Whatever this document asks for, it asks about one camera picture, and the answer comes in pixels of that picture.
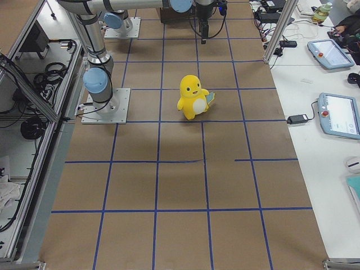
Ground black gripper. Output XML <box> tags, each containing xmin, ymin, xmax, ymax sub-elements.
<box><xmin>195</xmin><ymin>0</ymin><xmax>215</xmax><ymax>44</ymax></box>

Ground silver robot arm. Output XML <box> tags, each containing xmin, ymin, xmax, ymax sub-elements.
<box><xmin>58</xmin><ymin>1</ymin><xmax>227</xmax><ymax>66</ymax></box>

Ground yellow plush penguin toy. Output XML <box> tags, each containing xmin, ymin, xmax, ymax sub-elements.
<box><xmin>177</xmin><ymin>75</ymin><xmax>215</xmax><ymax>120</ymax></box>

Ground green drink bottle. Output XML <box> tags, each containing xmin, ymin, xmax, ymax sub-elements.
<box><xmin>312</xmin><ymin>2</ymin><xmax>332</xmax><ymax>24</ymax></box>

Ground upper blue teach pendant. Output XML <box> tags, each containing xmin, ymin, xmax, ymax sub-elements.
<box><xmin>307</xmin><ymin>39</ymin><xmax>355</xmax><ymax>69</ymax></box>

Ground blue teach pendant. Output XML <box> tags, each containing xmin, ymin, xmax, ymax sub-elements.
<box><xmin>317</xmin><ymin>93</ymin><xmax>359</xmax><ymax>140</ymax></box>
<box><xmin>307</xmin><ymin>39</ymin><xmax>355</xmax><ymax>69</ymax></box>

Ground black power adapter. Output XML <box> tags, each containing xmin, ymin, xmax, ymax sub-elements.
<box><xmin>286</xmin><ymin>114</ymin><xmax>309</xmax><ymax>125</ymax></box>

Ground lower blue teach pendant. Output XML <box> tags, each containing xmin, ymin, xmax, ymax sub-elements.
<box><xmin>317</xmin><ymin>93</ymin><xmax>359</xmax><ymax>140</ymax></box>

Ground white crumpled cloth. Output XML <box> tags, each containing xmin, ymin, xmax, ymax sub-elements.
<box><xmin>1</xmin><ymin>156</ymin><xmax>20</xmax><ymax>211</ymax></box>

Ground aluminium frame post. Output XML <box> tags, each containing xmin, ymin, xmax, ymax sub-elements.
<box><xmin>263</xmin><ymin>0</ymin><xmax>298</xmax><ymax>64</ymax></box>

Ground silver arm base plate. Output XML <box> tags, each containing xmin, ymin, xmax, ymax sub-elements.
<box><xmin>81</xmin><ymin>88</ymin><xmax>131</xmax><ymax>124</ymax></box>

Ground coiled black cables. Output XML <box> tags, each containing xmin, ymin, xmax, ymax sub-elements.
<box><xmin>33</xmin><ymin>62</ymin><xmax>69</xmax><ymax>93</ymax></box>

